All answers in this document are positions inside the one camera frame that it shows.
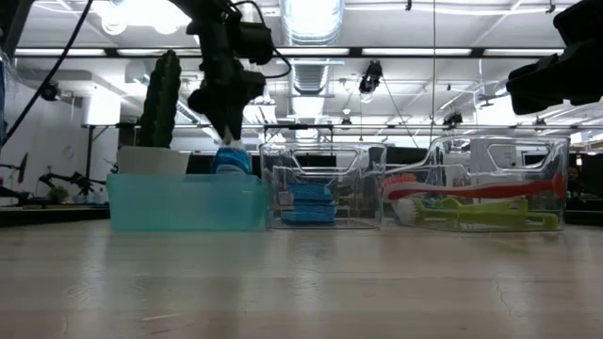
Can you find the clear plastic bin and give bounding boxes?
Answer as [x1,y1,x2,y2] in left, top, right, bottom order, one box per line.
[258,142,388,231]
[383,134,571,234]

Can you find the small green background plant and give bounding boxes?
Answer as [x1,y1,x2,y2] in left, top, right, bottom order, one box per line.
[46,185,72,204]

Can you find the red dish brush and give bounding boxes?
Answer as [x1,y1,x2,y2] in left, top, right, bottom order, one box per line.
[382,170,567,203]

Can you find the black linear ceiling light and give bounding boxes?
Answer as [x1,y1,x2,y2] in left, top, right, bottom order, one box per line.
[13,45,566,59]

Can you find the silver ceiling air duct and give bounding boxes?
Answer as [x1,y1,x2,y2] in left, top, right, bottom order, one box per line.
[280,0,346,47]

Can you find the blue dish soap bottle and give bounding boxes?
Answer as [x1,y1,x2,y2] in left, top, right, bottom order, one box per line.
[209,136,253,177]

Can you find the black ceiling spotlight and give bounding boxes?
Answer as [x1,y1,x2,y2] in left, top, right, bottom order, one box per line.
[40,82,61,103]
[358,60,384,95]
[441,110,464,128]

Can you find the teal translucent plastic bin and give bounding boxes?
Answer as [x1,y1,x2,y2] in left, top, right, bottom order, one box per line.
[106,173,268,234]

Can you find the green cactus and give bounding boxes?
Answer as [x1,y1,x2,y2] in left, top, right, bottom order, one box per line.
[138,50,183,149]

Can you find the white hexagonal plant pot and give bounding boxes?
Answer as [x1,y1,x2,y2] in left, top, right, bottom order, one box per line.
[116,146,192,176]

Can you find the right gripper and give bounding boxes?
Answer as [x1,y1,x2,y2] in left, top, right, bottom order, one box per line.
[505,39,603,117]

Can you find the green dish brush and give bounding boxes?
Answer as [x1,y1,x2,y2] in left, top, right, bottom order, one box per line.
[392,197,530,226]
[437,196,561,231]

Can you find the black horizontal rail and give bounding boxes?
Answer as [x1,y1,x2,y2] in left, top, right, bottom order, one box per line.
[79,122,603,131]

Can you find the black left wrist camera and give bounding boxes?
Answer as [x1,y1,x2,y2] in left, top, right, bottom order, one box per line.
[237,21,276,66]

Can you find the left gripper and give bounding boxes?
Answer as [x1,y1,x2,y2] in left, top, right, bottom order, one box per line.
[187,46,268,144]

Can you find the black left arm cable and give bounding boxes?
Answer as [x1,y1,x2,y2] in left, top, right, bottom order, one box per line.
[0,0,95,148]

